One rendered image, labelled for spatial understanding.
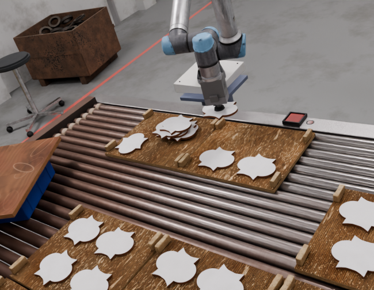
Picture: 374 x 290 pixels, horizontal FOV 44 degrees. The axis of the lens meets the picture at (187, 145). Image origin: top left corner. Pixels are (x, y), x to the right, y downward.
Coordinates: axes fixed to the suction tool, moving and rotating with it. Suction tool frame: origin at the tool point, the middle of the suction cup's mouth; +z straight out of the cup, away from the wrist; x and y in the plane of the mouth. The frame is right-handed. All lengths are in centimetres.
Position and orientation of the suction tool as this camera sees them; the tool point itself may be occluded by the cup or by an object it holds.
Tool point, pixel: (220, 111)
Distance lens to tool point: 182.9
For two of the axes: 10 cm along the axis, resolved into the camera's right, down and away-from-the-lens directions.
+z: 2.5, 8.2, 5.2
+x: 2.1, -5.7, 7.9
